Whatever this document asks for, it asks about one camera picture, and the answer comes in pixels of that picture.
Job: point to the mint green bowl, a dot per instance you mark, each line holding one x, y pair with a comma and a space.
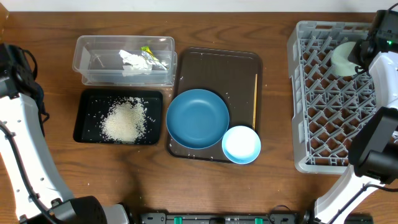
341, 66

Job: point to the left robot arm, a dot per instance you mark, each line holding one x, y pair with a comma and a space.
40, 193

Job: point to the black tray bin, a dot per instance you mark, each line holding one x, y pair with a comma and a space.
95, 104

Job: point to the brown serving tray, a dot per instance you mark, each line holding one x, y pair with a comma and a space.
230, 75

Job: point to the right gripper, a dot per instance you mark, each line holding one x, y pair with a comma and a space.
354, 59

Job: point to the white tissue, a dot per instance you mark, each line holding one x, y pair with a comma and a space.
134, 63

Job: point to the light blue bowl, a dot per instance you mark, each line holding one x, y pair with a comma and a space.
241, 145

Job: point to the white rice pile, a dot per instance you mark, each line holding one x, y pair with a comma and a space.
125, 121

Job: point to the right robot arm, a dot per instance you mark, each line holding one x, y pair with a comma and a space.
372, 156

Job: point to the yellow green snack wrapper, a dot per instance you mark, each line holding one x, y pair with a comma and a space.
151, 59

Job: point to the grey dishwasher rack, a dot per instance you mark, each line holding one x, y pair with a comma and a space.
329, 110

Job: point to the dark blue plate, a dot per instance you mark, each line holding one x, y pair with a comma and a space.
197, 119

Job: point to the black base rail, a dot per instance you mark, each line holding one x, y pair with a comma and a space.
163, 218

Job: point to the wooden chopstick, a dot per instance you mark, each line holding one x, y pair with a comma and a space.
254, 103

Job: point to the clear plastic bin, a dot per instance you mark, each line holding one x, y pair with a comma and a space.
97, 59

